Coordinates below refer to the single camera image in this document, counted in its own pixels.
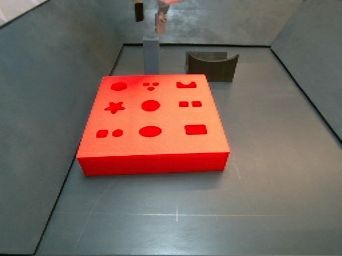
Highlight black curved fixture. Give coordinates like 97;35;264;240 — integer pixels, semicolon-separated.
186;51;240;82

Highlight blue arch block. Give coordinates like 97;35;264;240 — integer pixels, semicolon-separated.
144;37;161;74

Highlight red shape sorter block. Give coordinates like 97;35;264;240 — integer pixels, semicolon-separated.
77;74;230;176

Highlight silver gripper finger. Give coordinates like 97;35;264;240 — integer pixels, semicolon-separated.
156;0;182;35
134;0;145;22

